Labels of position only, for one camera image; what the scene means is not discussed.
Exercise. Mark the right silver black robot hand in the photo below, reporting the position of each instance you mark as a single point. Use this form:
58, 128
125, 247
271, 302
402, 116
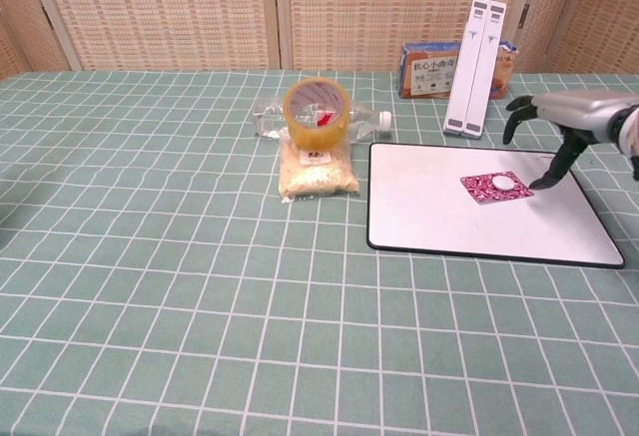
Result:
579, 109

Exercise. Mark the small white cap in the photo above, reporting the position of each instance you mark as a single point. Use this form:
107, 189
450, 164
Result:
504, 182

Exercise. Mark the red patterned rectangular card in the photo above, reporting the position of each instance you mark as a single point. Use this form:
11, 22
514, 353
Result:
479, 190

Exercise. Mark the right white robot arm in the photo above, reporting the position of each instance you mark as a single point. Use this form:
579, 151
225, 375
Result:
631, 131

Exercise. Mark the white folding stand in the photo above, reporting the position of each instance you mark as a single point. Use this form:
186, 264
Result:
471, 72

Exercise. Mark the blue orange cookie box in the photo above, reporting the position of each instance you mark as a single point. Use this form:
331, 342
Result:
429, 72

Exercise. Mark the clear plastic water bottle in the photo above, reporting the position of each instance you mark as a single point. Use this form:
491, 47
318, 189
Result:
367, 119

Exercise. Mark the yellowish transparent tape roll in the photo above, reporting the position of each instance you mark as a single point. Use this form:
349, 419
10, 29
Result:
319, 136

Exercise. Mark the clear bag of rice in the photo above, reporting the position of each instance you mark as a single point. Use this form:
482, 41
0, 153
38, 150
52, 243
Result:
317, 171

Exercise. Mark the bamboo folding screen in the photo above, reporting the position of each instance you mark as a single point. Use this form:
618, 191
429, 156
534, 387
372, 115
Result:
175, 12

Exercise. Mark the green checkered tablecloth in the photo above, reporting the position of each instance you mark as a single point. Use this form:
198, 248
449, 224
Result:
199, 281

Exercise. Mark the white rectangular pad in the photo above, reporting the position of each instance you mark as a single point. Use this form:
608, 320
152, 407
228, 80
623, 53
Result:
424, 216

